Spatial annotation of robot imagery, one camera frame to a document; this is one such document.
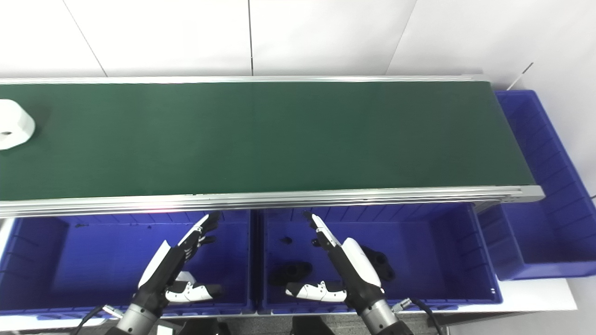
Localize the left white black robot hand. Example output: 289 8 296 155
134 212 224 308

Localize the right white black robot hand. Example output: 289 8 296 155
285 213 385 313

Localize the large black part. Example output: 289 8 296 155
361 245 397 282

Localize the black flanged part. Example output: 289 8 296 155
271 261 314 286

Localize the black robot body part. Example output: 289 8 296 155
181 318 231 335

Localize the blue plastic bin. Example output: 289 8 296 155
0 211 257 322
257 202 504 315
477 90 596 281

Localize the green conveyor belt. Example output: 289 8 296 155
0 74 546 219
0 81 536 201

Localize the thin white black rod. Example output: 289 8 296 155
507 62 535 90

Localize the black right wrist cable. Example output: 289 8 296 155
392 298 444 335

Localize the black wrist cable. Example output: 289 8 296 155
392 298 444 335
69 304 125 335

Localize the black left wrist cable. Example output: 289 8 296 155
69 304 125 335

